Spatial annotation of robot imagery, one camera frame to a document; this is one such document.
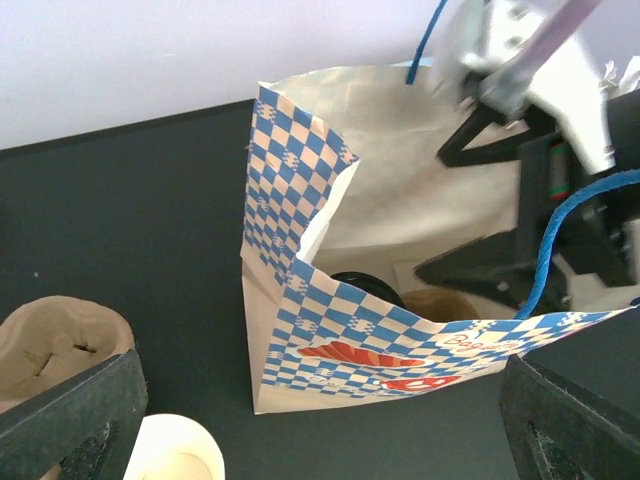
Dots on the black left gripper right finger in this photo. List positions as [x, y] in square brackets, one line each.
[557, 429]

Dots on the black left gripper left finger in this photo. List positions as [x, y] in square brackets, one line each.
[86, 425]

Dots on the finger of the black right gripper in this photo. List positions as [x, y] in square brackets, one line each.
[483, 139]
[493, 267]

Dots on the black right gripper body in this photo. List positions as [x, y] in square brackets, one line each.
[590, 220]

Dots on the blue checkered paper bag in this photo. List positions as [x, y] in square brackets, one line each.
[343, 175]

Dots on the black plastic cup lid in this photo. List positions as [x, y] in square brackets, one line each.
[370, 284]

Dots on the white paper coffee cup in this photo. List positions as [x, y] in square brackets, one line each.
[171, 446]

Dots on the brown cardboard cup carrier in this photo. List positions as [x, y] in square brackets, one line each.
[48, 341]

